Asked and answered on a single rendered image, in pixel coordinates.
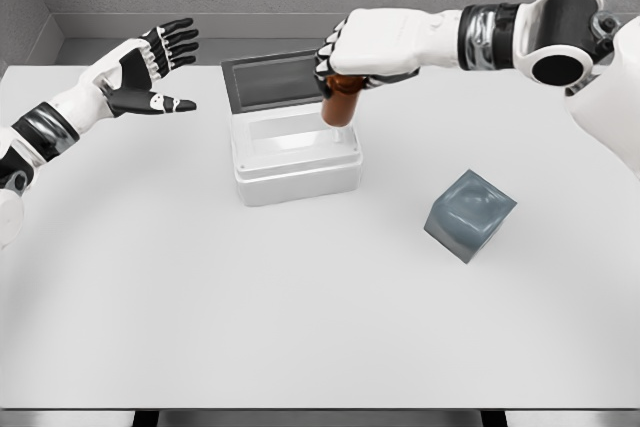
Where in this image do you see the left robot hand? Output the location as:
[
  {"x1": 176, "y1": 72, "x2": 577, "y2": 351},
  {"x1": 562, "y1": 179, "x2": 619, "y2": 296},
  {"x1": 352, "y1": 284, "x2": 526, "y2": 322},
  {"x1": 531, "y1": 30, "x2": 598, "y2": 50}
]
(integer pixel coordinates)
[{"x1": 92, "y1": 17, "x2": 200, "y2": 119}]

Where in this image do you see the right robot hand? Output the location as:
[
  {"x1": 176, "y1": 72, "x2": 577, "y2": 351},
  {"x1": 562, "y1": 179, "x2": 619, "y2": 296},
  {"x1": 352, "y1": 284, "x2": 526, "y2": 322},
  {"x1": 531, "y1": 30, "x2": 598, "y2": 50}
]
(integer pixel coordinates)
[{"x1": 313, "y1": 7, "x2": 437, "y2": 100}]

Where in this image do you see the brown bottle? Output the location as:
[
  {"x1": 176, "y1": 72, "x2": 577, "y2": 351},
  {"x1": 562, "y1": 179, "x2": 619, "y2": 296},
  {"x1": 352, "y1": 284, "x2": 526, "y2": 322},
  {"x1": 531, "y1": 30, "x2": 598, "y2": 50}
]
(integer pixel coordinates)
[{"x1": 320, "y1": 74, "x2": 363, "y2": 128}]

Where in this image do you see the grey box lid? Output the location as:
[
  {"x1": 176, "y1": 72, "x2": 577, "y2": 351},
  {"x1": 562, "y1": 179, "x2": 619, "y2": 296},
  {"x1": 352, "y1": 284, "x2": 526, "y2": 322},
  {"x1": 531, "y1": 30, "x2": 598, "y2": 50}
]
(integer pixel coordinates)
[{"x1": 221, "y1": 49, "x2": 324, "y2": 114}]

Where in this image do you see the white box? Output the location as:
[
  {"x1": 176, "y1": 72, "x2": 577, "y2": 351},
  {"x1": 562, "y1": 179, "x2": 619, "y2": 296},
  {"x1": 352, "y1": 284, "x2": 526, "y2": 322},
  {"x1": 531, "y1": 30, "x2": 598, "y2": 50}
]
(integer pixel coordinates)
[{"x1": 230, "y1": 103, "x2": 363, "y2": 207}]

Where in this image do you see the grey cube block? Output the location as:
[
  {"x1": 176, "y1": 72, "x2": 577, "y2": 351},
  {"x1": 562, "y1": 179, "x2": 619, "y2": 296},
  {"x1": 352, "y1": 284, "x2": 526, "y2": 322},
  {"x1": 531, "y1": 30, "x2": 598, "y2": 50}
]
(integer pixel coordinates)
[{"x1": 423, "y1": 169, "x2": 518, "y2": 265}]

